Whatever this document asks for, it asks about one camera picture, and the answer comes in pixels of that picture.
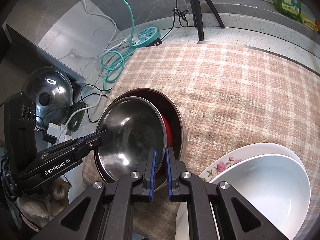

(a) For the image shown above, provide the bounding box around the stainless steel bowl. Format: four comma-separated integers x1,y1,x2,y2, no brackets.
94,96,167,183

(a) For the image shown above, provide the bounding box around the beige work glove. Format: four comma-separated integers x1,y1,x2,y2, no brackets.
16,178,70,232

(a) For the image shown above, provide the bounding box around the large white ceramic bowl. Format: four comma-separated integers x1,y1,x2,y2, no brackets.
175,153,312,240

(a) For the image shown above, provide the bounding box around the green dish soap bottle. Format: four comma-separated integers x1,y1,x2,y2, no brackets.
272,0,301,21

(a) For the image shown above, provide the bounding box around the red inside metal bowl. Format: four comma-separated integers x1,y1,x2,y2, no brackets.
100,87,188,190

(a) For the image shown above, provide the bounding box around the teal round power strip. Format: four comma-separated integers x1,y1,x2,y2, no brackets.
131,27,162,49

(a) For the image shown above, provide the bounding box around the glass pot lid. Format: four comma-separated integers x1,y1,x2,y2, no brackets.
22,67,73,129

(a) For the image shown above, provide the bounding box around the white cable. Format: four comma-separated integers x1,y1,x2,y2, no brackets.
58,0,126,53

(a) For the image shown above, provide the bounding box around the plaid table cloth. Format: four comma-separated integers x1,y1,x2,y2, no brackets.
99,44,319,239

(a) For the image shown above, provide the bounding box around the white power adapter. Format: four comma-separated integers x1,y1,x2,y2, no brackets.
47,122,61,144

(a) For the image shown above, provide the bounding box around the black cable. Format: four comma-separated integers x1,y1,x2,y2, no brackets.
159,0,190,43

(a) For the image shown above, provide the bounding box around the large floral white plate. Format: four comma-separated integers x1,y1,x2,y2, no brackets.
199,142,304,182

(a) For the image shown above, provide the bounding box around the black tripod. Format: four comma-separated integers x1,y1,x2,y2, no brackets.
190,0,225,41

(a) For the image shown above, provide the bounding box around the teal cable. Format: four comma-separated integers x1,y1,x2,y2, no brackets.
99,0,136,91

